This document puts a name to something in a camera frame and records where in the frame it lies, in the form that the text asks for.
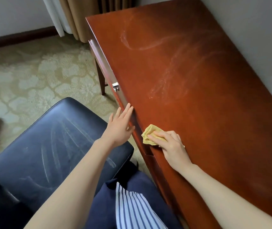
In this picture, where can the navy dress with white trim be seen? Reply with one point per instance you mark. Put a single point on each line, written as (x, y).
(102, 207)

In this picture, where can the brown curtain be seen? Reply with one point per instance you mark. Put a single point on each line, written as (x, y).
(83, 14)

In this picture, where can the dark wooden baseboard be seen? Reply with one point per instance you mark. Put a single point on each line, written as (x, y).
(19, 38)

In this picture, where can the person's right forearm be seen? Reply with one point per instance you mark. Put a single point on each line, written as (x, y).
(226, 202)

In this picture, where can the person's right hand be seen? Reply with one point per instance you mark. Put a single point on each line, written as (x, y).
(174, 152)

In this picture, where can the blue striped white apron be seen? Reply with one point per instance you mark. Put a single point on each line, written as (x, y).
(133, 212)

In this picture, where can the red-brown wooden table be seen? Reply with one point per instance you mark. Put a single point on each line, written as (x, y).
(198, 81)

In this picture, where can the person's left forearm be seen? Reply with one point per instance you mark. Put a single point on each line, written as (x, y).
(71, 193)

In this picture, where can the person's left hand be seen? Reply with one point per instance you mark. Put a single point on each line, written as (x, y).
(119, 131)

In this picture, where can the black leather chair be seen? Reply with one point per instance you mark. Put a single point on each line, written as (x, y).
(43, 150)

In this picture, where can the yellow cleaning cloth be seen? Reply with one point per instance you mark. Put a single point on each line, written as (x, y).
(148, 135)

